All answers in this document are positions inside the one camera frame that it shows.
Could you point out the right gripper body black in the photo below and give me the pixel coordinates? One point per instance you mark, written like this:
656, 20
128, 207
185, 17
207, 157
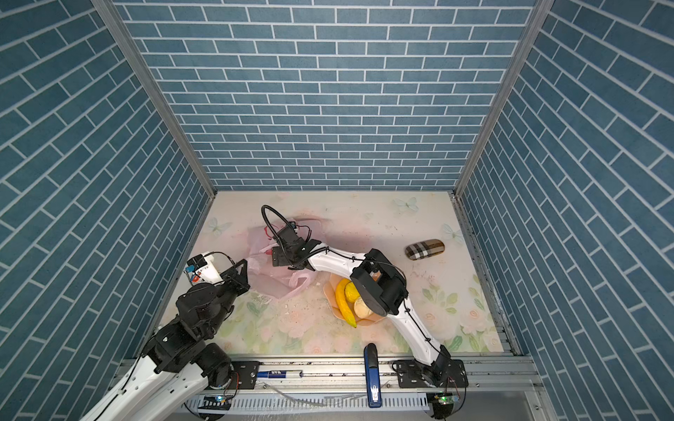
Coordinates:
284, 259

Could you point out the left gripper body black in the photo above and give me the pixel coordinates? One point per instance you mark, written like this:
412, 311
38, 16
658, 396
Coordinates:
225, 296

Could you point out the pink plastic bag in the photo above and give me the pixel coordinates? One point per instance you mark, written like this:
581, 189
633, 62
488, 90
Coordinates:
279, 283

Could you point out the pink faceted bowl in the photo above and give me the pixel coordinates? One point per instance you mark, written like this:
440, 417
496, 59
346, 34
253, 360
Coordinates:
329, 292

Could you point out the yellow green toy mango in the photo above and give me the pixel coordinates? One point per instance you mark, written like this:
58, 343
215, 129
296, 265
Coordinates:
342, 304

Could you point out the yellow toy fruit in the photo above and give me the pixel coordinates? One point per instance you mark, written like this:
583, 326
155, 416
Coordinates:
351, 293

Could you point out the cream bun fruit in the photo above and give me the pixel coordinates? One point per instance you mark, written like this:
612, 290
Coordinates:
361, 310

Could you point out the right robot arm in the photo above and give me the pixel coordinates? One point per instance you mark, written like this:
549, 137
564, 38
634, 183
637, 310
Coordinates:
381, 285

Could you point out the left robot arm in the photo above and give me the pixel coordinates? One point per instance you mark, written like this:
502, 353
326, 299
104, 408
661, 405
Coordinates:
180, 361

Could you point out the blue marker pen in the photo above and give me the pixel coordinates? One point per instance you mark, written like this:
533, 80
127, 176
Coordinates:
280, 374

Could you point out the left circuit board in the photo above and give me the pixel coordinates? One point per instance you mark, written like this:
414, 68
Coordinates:
215, 403

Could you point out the circuit board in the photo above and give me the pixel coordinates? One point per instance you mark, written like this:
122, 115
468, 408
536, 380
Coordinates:
215, 403
445, 398

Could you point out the plaid glasses case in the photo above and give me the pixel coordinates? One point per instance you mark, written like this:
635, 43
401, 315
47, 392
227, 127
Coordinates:
424, 249

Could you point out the blue stapler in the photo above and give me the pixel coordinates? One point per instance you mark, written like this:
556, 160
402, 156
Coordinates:
372, 376

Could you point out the right circuit board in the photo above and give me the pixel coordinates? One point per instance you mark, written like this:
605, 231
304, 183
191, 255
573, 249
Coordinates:
445, 398

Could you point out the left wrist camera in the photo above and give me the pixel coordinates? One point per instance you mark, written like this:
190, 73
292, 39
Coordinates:
202, 268

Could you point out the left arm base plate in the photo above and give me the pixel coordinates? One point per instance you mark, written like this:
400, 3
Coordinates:
242, 375

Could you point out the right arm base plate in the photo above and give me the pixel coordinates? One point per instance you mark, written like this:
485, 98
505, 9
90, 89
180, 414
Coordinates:
411, 374

